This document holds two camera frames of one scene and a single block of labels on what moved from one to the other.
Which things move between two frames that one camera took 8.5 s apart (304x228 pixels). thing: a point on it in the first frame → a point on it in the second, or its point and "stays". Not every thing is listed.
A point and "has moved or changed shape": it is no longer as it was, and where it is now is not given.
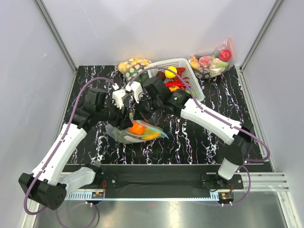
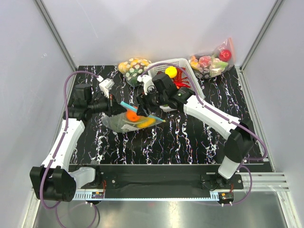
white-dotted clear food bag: x=131 y=67 stays
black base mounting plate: x=164 y=177 stays
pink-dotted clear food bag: x=213 y=63 stays
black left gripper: x=122 y=121 → x=113 y=107
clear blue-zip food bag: x=138 y=130 has moved or changed shape
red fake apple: x=225 y=55 stays
